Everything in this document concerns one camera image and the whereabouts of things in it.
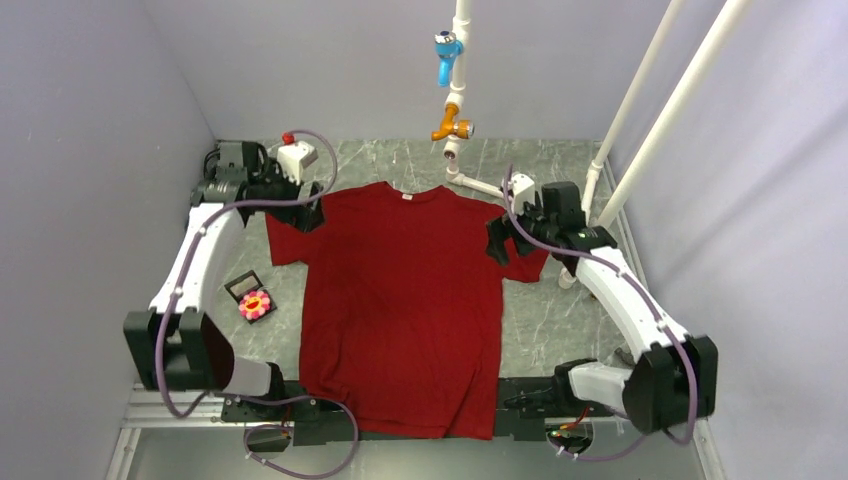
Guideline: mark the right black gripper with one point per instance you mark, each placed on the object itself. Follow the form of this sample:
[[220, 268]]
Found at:
[[499, 230]]

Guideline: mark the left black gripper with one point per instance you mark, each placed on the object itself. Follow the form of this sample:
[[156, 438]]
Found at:
[[306, 218]]

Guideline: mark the pink flower brooch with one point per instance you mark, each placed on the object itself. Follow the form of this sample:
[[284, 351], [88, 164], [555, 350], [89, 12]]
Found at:
[[255, 305]]

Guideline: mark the red t-shirt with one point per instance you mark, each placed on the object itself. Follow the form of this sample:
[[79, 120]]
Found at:
[[402, 310]]

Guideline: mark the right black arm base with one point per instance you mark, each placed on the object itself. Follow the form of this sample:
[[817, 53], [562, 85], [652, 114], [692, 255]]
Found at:
[[533, 409]]

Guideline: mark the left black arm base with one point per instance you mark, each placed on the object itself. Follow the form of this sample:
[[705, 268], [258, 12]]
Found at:
[[293, 416]]

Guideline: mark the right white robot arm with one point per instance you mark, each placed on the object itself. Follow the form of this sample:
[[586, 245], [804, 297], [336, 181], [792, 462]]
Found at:
[[672, 381]]

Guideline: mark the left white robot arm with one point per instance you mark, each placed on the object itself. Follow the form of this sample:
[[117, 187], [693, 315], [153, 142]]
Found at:
[[174, 342]]

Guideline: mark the orange valve tap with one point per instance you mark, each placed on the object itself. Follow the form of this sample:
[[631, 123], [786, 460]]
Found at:
[[452, 125]]

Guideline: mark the blue valve tap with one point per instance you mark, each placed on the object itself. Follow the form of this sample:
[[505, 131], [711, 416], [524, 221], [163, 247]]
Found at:
[[448, 48]]

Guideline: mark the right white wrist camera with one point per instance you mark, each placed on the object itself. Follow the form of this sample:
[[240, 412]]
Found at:
[[521, 193]]

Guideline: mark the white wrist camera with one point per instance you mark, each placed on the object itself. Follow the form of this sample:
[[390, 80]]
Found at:
[[521, 193], [294, 157]]

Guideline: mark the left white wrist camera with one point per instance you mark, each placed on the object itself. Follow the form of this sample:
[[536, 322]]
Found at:
[[294, 157]]

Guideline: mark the black rectangular frame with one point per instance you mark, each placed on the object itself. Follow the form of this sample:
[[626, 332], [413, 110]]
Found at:
[[242, 284]]

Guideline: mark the white PVC pipe frame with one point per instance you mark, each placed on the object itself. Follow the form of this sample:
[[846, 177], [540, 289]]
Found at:
[[620, 73]]

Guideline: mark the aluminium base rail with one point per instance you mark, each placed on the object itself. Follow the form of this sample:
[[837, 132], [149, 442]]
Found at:
[[152, 445]]

